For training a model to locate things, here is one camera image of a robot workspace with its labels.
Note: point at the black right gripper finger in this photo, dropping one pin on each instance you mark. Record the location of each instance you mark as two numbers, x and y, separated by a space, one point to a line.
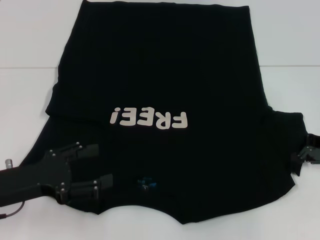
313 140
310 156

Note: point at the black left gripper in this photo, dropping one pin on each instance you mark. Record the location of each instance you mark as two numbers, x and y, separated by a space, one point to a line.
37 178

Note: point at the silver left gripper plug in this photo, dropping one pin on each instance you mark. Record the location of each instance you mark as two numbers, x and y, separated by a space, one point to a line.
9 163

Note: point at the black shirt with FREE print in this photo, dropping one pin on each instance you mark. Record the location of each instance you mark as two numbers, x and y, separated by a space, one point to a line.
160 75

